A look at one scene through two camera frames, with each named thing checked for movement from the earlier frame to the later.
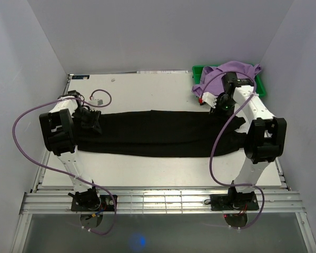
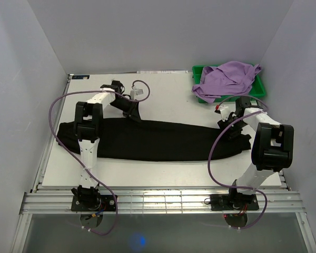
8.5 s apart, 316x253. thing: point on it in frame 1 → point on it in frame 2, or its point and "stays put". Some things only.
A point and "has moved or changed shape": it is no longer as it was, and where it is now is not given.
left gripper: (93, 126) → (133, 112)
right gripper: (217, 111) → (229, 135)
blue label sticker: (80, 77) stays put
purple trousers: (211, 79) stays put
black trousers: (164, 134) has moved or changed shape
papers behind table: (161, 71) stays put
